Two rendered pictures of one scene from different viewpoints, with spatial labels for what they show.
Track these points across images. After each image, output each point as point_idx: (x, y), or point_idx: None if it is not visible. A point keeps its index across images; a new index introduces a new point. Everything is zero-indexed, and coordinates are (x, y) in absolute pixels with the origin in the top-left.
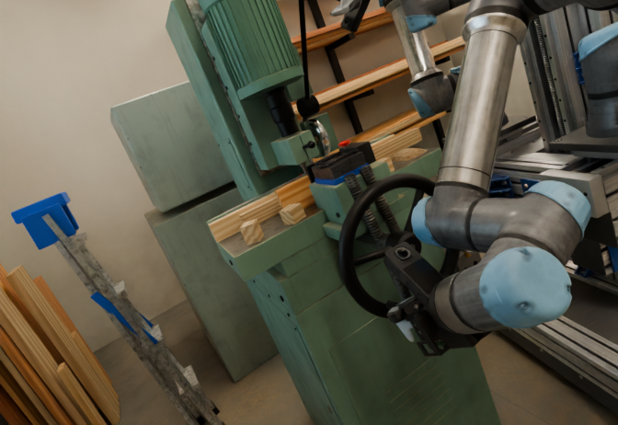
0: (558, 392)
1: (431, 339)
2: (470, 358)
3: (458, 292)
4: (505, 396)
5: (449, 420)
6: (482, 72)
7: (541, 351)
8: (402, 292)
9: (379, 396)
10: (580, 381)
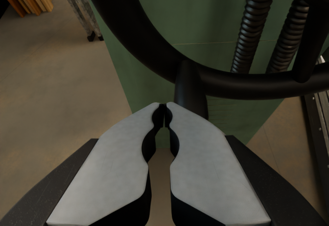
0: (300, 150)
1: None
2: (264, 112)
3: None
4: (265, 128)
5: None
6: None
7: (318, 128)
8: (242, 45)
9: (166, 99)
10: (324, 166)
